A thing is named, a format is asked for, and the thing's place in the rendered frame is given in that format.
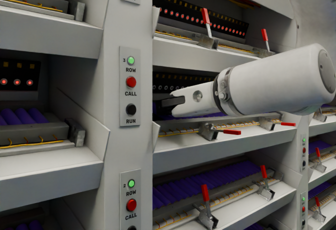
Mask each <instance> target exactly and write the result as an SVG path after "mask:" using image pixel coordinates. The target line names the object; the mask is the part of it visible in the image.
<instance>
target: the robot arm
mask: <svg viewBox="0 0 336 230"><path fill-rule="evenodd" d="M289 1H290V4H291V6H292V9H293V13H294V16H295V21H296V46H295V49H292V50H289V51H286V52H282V53H279V54H275V55H272V56H269V57H265V58H262V59H258V60H255V61H252V62H248V63H245V64H241V65H238V66H234V67H229V68H227V69H225V70H223V71H222V72H221V73H220V74H218V75H217V76H216V77H215V79H214V81H211V82H207V83H202V84H198V85H194V86H189V87H186V88H182V89H178V90H175V91H173V92H171V93H170V96H171V97H170V98H165V99H161V100H157V101H156V102H155V105H156V114H157V116H161V115H172V116H174V117H196V116H204V115H208V114H213V113H219V112H222V113H223V114H225V115H228V116H231V117H240V116H247V115H254V114H261V113H267V112H275V111H282V112H287V113H290V114H293V115H297V116H306V115H310V114H312V113H314V112H315V111H317V110H318V109H319V108H320V107H321V106H322V105H323V104H328V103H330V102H331V101H332V100H333V99H334V97H335V94H336V0H289Z"/></svg>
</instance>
